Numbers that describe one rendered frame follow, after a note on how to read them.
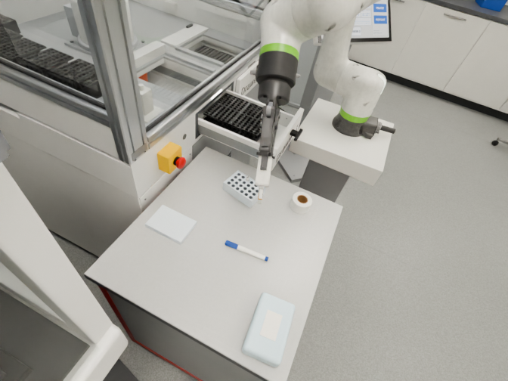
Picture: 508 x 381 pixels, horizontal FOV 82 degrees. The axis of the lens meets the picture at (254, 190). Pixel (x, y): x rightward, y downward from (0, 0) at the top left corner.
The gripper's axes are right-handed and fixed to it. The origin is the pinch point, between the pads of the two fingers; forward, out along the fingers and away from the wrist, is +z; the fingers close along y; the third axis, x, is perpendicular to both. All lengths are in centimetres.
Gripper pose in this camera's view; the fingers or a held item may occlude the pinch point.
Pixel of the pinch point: (264, 171)
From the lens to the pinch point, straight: 68.0
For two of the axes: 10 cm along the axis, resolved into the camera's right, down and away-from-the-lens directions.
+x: 9.8, 1.3, -1.4
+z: -1.3, 9.9, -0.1
